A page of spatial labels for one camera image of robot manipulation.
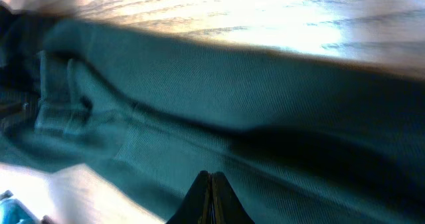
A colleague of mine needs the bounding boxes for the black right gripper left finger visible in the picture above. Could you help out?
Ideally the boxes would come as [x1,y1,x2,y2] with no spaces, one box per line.
[167,171,210,224]

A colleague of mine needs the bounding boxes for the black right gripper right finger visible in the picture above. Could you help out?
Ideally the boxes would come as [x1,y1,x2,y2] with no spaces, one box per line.
[211,172,254,224]

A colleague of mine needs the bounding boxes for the black polo shirt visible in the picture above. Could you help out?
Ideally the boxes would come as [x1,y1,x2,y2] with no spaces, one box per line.
[1,7,424,223]

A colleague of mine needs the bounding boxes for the folded light blue shirt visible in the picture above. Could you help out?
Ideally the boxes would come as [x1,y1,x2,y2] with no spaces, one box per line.
[1,199,38,224]

